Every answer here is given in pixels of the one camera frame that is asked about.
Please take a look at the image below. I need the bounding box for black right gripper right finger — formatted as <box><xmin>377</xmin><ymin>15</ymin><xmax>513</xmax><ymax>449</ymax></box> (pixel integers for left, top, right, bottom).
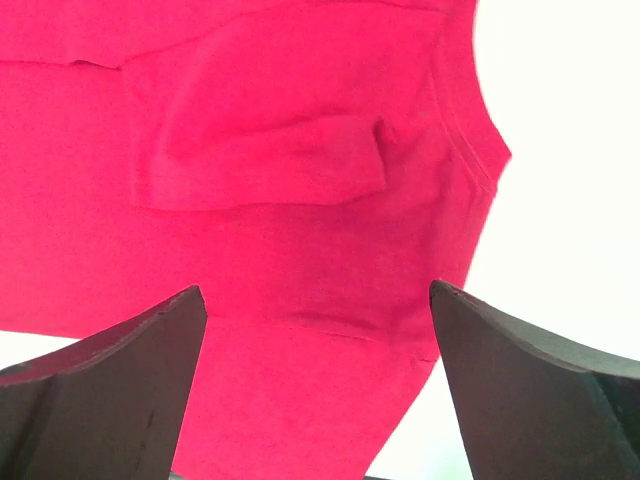
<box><xmin>430</xmin><ymin>281</ymin><xmax>639</xmax><ymax>480</ymax></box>

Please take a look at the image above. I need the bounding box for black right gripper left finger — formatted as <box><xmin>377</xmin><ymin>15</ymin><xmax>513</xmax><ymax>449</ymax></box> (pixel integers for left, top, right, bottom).
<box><xmin>1</xmin><ymin>286</ymin><xmax>207</xmax><ymax>479</ymax></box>

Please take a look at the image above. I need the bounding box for magenta t shirt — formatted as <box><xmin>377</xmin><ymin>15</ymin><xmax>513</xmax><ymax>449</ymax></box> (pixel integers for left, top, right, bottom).
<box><xmin>1</xmin><ymin>1</ymin><xmax>510</xmax><ymax>479</ymax></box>

